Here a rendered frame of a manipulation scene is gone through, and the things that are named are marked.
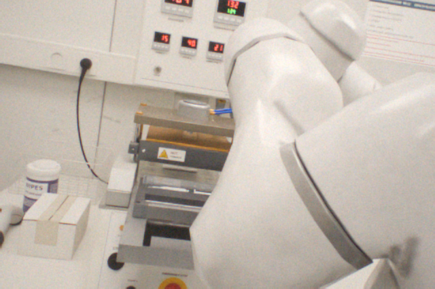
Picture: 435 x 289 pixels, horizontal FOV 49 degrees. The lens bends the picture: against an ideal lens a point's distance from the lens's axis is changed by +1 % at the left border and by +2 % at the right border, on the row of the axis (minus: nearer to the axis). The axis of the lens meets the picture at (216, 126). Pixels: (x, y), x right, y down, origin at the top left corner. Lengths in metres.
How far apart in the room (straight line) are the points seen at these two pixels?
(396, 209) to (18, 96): 1.59
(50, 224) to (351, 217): 0.90
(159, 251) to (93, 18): 1.12
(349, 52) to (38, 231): 0.81
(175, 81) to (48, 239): 0.50
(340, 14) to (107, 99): 1.21
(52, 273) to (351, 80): 0.75
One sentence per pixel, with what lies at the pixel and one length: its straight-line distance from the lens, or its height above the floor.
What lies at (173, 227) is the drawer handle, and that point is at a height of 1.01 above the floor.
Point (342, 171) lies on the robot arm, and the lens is 0.34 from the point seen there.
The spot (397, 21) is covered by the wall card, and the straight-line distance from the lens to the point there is 1.81.
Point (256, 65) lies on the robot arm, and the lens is 0.48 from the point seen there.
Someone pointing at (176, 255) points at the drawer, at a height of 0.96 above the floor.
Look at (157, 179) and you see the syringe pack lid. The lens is 0.96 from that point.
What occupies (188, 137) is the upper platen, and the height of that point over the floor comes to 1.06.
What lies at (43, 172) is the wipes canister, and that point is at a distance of 1.35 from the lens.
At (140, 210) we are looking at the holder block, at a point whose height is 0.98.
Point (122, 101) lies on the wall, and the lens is 1.72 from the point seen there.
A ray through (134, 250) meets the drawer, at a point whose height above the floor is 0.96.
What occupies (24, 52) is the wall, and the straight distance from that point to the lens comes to 1.74.
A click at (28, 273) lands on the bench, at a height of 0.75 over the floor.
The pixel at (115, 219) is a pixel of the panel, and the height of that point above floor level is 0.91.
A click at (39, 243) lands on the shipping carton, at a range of 1.18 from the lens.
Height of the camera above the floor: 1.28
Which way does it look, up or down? 9 degrees down
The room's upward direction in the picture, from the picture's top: 10 degrees clockwise
